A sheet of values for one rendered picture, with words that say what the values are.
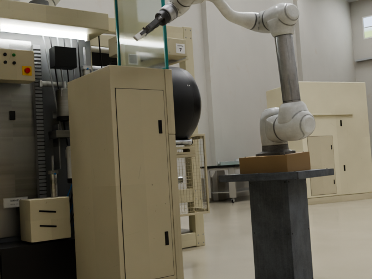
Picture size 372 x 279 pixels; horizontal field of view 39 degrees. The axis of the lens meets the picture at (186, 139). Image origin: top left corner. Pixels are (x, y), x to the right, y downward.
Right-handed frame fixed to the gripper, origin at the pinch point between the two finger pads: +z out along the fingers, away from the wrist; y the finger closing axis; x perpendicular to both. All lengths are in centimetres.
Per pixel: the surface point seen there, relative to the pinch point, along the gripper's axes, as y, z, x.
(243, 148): 742, -553, -229
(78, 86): 59, 14, 8
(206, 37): 621, -588, 13
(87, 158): 63, 39, -26
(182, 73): 95, -76, -26
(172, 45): 127, -112, -2
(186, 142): 113, -49, -65
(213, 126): 665, -477, -134
